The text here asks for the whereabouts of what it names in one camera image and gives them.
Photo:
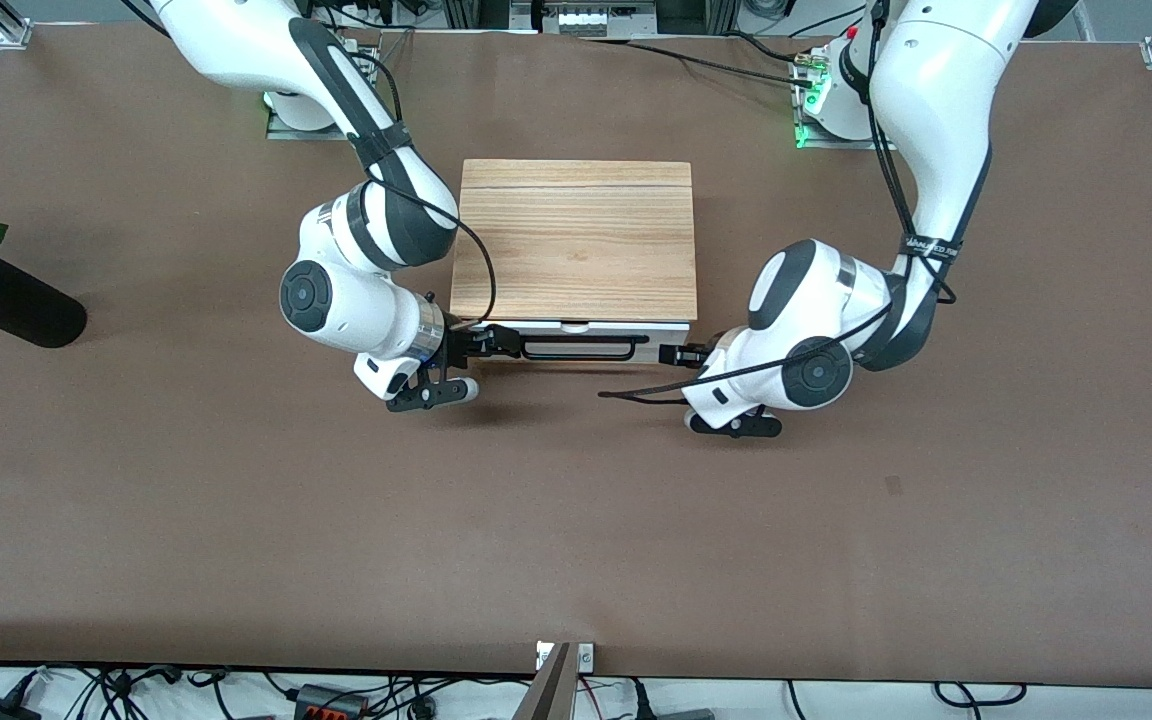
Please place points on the black vase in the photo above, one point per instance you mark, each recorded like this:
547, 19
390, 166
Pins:
21, 310

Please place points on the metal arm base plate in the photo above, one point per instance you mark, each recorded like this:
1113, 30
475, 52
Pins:
806, 138
281, 130

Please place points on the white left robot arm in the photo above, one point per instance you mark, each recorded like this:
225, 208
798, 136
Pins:
936, 120

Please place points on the black adapter with red buttons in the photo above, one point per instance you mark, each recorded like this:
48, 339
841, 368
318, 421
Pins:
331, 700

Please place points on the small metal table bracket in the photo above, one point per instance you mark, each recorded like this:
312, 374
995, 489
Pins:
586, 656

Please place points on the black power plug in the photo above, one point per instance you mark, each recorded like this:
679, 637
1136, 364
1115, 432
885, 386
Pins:
1, 708

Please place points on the aluminium frame with connector block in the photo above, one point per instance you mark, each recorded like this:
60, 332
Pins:
584, 17

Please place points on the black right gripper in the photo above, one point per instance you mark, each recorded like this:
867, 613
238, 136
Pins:
460, 344

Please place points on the wooden drawer cabinet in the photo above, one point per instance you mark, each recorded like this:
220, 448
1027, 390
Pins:
574, 240

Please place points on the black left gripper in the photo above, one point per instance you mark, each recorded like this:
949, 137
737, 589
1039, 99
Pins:
698, 354

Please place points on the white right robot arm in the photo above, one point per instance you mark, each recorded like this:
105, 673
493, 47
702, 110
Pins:
356, 200

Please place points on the brown angled beam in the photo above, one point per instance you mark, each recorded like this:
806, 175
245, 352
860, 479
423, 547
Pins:
548, 690

